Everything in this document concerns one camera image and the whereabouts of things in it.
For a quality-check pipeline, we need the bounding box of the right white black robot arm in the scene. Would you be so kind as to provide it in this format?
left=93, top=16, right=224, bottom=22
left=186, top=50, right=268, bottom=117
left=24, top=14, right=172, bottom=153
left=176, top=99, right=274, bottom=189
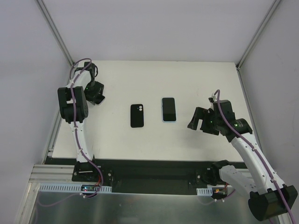
left=187, top=98, right=298, bottom=223

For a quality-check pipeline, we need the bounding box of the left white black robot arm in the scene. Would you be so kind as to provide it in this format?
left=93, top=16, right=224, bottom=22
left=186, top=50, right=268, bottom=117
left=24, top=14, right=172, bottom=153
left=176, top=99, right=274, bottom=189
left=57, top=58, right=105, bottom=163

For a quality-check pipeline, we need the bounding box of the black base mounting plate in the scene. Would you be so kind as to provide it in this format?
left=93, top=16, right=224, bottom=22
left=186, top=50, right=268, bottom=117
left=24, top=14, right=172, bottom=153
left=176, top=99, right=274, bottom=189
left=71, top=159, right=237, bottom=194

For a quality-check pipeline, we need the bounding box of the right white cable duct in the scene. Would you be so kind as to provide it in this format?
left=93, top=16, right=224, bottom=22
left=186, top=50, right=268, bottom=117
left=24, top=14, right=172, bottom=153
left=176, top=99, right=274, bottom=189
left=196, top=186, right=213, bottom=196

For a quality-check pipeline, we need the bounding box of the white cable duct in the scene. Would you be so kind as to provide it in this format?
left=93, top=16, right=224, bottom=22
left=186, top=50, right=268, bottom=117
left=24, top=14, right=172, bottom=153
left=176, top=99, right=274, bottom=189
left=39, top=183, right=112, bottom=194
left=196, top=186, right=213, bottom=196

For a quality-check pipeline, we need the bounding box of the left aluminium corner post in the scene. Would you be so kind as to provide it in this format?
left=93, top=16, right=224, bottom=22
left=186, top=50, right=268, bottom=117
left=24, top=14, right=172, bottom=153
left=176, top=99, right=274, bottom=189
left=35, top=0, right=74, bottom=66

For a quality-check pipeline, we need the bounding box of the aluminium corner post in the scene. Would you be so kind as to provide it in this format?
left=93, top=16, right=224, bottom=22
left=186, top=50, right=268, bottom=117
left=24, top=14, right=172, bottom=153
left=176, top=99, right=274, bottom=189
left=236, top=0, right=282, bottom=71
left=35, top=0, right=74, bottom=66

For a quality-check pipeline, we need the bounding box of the aluminium frame rail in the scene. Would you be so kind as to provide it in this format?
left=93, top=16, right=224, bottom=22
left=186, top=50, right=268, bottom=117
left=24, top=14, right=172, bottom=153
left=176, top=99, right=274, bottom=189
left=29, top=164, right=80, bottom=183

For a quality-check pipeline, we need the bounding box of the left white cable duct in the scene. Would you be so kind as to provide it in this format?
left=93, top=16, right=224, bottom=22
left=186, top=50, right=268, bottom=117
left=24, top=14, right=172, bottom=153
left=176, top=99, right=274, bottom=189
left=39, top=183, right=112, bottom=194

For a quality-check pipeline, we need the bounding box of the right aluminium corner post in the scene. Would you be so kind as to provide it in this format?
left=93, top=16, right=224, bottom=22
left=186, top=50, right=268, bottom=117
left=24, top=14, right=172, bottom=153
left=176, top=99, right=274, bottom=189
left=236, top=0, right=282, bottom=71

